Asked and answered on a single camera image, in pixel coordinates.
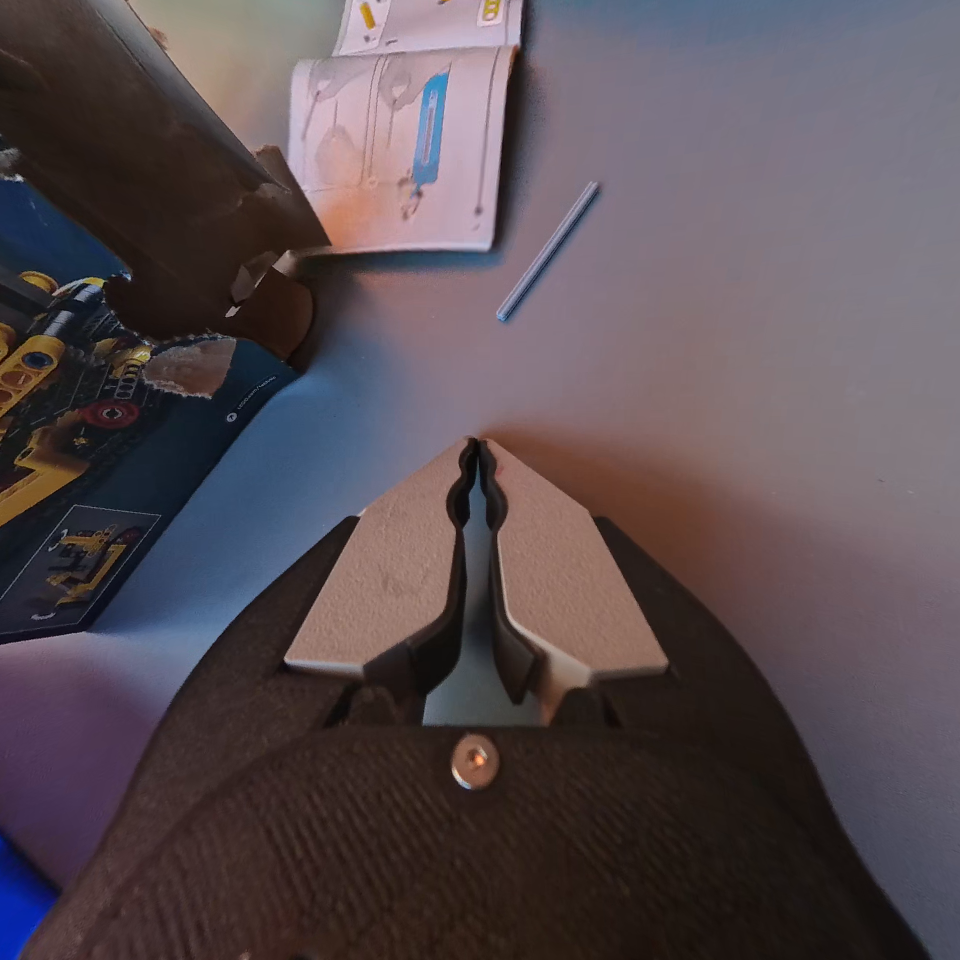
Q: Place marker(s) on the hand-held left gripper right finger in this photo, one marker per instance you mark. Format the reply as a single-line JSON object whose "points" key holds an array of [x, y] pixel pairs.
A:
{"points": [[570, 592]]}

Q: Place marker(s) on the blue plastic object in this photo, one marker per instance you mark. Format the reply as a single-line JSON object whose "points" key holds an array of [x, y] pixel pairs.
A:
{"points": [[19, 900]]}

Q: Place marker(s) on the lego instruction booklet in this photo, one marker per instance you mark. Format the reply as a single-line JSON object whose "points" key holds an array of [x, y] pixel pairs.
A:
{"points": [[450, 195]]}

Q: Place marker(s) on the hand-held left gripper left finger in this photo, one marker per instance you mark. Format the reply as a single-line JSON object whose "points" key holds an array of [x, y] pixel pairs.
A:
{"points": [[375, 592]]}

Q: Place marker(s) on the blue toy set box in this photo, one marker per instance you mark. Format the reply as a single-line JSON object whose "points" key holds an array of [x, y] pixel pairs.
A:
{"points": [[187, 420]]}

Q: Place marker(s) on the grey lego axle rod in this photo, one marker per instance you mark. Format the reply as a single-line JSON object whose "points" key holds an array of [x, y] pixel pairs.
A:
{"points": [[547, 251]]}

